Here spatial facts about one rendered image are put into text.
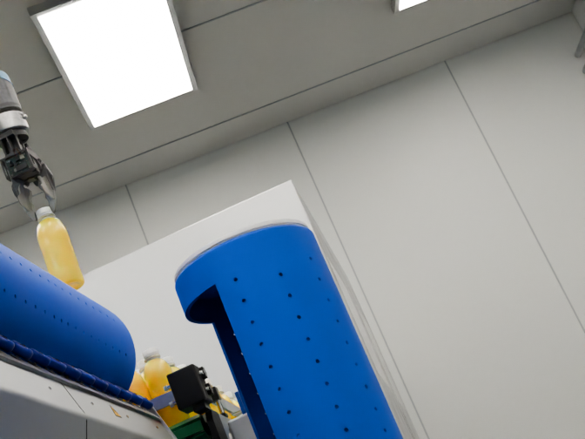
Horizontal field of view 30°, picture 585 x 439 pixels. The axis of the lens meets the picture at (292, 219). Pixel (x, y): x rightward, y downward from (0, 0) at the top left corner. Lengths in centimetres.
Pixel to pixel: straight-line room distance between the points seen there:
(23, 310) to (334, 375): 55
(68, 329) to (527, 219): 525
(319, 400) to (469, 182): 537
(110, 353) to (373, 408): 68
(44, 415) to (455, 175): 558
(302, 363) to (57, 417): 42
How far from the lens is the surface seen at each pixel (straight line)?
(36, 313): 201
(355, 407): 190
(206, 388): 255
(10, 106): 268
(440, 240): 702
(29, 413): 176
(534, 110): 744
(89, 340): 224
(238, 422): 257
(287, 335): 190
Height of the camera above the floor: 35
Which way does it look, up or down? 20 degrees up
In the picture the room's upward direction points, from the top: 23 degrees counter-clockwise
